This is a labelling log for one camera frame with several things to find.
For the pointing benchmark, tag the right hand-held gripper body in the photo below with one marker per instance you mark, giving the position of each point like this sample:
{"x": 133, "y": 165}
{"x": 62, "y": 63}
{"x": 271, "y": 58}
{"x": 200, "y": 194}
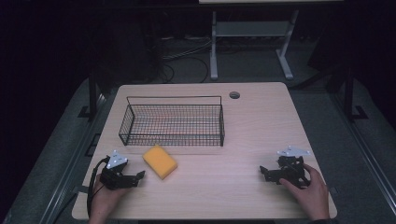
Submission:
{"x": 289, "y": 169}

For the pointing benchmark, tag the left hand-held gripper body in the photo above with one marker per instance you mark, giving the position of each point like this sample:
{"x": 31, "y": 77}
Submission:
{"x": 114, "y": 174}

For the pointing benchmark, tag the yellow sponge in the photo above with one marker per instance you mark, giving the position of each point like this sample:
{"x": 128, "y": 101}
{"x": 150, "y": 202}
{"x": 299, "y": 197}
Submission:
{"x": 160, "y": 162}

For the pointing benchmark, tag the person's left hand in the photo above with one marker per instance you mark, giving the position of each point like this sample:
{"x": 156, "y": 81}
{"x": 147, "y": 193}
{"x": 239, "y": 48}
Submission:
{"x": 104, "y": 199}

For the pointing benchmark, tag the person's right hand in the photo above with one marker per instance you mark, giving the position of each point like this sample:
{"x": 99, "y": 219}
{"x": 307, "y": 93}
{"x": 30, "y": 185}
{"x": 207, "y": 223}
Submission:
{"x": 311, "y": 193}

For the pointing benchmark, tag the black metal stand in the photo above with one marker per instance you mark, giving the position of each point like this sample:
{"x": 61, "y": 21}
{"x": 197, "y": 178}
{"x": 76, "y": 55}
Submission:
{"x": 351, "y": 96}
{"x": 93, "y": 93}

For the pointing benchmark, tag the white metal desk frame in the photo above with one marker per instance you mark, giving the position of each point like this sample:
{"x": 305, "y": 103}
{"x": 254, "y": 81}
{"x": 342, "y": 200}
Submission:
{"x": 252, "y": 43}

